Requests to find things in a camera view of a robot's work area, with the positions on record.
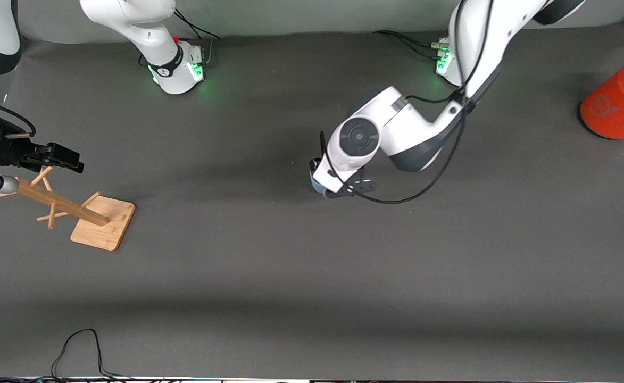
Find black cable on table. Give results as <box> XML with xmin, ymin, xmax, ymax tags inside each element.
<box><xmin>51</xmin><ymin>328</ymin><xmax>131</xmax><ymax>380</ymax></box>

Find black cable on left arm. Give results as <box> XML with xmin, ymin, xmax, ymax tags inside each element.
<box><xmin>320</xmin><ymin>0</ymin><xmax>504</xmax><ymax>205</ymax></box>

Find orange cylindrical can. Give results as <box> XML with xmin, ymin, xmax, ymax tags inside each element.
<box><xmin>579</xmin><ymin>53</ymin><xmax>624</xmax><ymax>140</ymax></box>

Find wooden cup rack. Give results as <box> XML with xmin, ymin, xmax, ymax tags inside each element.
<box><xmin>0</xmin><ymin>166</ymin><xmax>137</xmax><ymax>252</ymax></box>

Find black cable at arm base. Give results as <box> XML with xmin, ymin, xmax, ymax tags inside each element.
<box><xmin>373</xmin><ymin>30</ymin><xmax>446</xmax><ymax>60</ymax></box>
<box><xmin>173</xmin><ymin>10</ymin><xmax>221</xmax><ymax>65</ymax></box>

